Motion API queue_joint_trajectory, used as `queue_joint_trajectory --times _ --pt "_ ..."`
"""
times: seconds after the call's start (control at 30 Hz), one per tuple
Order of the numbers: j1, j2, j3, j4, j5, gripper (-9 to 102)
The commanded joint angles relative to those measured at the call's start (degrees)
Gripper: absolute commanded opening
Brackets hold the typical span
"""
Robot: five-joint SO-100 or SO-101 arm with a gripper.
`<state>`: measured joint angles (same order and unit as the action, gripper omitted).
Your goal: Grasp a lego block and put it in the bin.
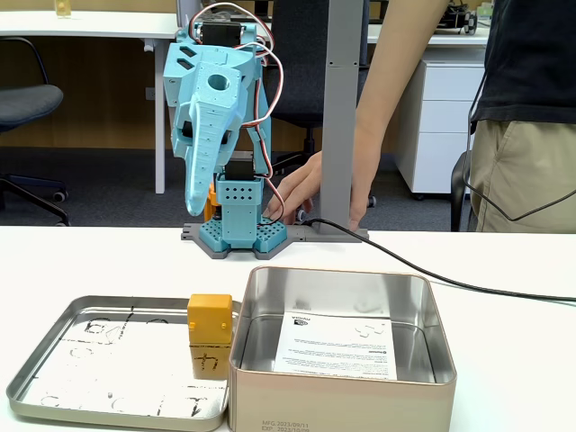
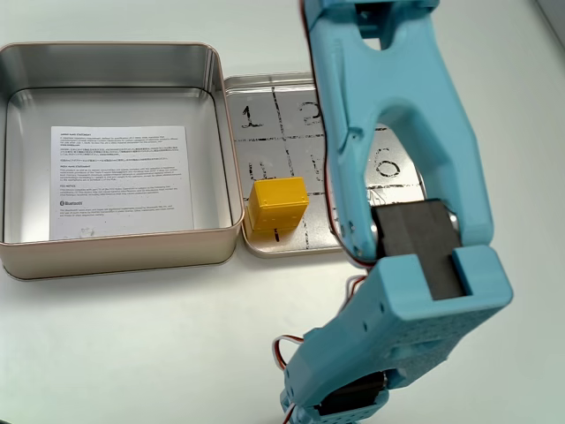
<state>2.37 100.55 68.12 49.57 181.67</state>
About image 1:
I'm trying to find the orange lego block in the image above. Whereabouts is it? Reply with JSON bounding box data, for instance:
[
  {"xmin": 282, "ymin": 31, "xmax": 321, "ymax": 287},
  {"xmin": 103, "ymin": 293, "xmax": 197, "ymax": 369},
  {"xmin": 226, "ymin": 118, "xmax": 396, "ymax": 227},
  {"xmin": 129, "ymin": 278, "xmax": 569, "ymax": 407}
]
[{"xmin": 186, "ymin": 293, "xmax": 235, "ymax": 347}]

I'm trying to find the person's hand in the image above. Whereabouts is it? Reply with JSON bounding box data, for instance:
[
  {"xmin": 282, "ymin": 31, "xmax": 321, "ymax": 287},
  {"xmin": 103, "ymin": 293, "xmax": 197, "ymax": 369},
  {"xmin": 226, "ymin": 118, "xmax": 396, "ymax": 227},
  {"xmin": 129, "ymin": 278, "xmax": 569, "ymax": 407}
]
[{"xmin": 274, "ymin": 147, "xmax": 384, "ymax": 231}]

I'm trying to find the black office chair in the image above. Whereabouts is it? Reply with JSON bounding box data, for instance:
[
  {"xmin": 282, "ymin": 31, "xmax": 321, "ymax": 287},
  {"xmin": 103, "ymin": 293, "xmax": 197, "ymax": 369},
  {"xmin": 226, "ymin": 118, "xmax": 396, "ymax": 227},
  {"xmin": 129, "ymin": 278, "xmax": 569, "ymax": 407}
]
[{"xmin": 268, "ymin": 0, "xmax": 332, "ymax": 177}]

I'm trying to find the orange table clamp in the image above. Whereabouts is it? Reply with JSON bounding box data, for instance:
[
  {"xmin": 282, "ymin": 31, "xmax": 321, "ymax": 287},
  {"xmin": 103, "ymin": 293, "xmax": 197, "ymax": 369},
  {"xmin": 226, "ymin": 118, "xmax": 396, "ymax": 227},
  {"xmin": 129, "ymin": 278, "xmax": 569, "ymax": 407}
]
[{"xmin": 204, "ymin": 181, "xmax": 222, "ymax": 224}]

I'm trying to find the grey metal column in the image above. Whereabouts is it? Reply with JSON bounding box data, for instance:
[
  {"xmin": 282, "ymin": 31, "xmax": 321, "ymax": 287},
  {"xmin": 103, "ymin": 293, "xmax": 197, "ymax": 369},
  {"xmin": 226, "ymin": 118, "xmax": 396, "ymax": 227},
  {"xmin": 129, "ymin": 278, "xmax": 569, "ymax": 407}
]
[{"xmin": 320, "ymin": 0, "xmax": 364, "ymax": 235}]

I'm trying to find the dark grey office chair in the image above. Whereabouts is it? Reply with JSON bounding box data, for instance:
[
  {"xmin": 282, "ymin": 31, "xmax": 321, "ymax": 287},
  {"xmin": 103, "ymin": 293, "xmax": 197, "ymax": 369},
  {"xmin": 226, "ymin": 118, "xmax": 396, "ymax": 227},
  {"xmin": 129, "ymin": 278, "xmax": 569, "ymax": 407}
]
[{"xmin": 0, "ymin": 36, "xmax": 71, "ymax": 228}]

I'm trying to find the white desk with clutter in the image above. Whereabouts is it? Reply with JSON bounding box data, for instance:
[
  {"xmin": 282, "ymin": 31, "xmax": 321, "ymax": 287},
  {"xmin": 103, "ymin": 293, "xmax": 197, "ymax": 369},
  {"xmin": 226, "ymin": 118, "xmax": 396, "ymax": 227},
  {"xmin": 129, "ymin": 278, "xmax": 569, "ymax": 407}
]
[{"xmin": 366, "ymin": 21, "xmax": 491, "ymax": 50}]

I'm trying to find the white drawer cabinet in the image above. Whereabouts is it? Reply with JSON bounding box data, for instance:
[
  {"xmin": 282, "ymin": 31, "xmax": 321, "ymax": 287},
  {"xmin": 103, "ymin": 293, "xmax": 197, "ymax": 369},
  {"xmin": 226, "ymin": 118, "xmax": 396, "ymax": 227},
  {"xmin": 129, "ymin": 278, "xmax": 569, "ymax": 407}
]
[{"xmin": 394, "ymin": 57, "xmax": 488, "ymax": 202}]

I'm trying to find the small wheeled robot clutter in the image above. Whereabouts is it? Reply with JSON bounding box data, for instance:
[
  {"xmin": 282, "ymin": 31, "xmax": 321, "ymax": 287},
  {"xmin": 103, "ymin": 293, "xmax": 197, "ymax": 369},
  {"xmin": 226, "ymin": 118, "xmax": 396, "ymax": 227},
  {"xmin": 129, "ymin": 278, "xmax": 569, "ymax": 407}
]
[{"xmin": 438, "ymin": 3, "xmax": 479, "ymax": 33}]

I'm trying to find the metal tin lid with markings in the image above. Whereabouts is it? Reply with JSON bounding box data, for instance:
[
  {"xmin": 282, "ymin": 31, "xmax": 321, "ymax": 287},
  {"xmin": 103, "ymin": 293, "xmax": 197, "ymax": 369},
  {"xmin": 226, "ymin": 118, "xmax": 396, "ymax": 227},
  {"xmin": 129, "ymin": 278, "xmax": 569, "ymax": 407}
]
[{"xmin": 5, "ymin": 294, "xmax": 243, "ymax": 432}]

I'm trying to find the printed white paper sheet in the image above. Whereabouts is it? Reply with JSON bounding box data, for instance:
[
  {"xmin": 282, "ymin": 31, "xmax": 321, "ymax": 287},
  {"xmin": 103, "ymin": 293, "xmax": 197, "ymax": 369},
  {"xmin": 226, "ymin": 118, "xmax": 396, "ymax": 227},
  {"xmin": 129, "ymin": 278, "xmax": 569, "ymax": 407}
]
[{"xmin": 272, "ymin": 310, "xmax": 400, "ymax": 382}]

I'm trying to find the person's body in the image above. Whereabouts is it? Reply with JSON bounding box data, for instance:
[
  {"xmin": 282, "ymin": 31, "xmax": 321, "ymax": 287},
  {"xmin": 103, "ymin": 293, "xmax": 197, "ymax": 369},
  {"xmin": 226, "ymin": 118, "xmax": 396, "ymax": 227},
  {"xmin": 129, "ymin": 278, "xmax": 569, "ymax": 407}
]
[{"xmin": 466, "ymin": 0, "xmax": 576, "ymax": 234}]

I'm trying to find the square metal tin box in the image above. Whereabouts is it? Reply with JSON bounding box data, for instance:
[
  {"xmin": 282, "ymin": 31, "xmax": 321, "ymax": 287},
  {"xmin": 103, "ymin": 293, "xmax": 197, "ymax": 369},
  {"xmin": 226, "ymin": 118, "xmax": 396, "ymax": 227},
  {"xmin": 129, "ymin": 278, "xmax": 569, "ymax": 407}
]
[{"xmin": 227, "ymin": 265, "xmax": 458, "ymax": 432}]

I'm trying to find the red white servo wire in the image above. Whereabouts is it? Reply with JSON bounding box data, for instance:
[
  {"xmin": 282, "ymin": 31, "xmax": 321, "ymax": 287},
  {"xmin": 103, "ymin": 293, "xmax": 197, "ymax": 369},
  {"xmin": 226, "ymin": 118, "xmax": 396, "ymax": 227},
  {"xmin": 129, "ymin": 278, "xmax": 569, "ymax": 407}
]
[{"xmin": 188, "ymin": 2, "xmax": 286, "ymax": 226}]

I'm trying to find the thin black cord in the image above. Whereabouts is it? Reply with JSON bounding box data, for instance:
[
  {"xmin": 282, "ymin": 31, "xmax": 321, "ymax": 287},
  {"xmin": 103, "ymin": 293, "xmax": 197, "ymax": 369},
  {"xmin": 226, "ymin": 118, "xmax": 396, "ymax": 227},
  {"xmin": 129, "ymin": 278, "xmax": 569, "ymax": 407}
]
[{"xmin": 465, "ymin": 67, "xmax": 576, "ymax": 222}]

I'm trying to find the black chair frame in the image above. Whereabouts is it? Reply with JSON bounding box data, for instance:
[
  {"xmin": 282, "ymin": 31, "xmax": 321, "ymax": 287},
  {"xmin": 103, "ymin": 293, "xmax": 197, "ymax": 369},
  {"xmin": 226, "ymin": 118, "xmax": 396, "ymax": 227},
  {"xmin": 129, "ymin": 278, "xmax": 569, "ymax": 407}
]
[{"xmin": 450, "ymin": 150, "xmax": 472, "ymax": 233}]

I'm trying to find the thick black cable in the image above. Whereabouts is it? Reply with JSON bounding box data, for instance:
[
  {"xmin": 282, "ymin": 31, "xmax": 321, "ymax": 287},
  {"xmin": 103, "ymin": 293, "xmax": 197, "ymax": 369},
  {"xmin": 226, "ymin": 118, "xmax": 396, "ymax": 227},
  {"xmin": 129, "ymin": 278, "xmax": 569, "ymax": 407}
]
[{"xmin": 300, "ymin": 218, "xmax": 576, "ymax": 303}]

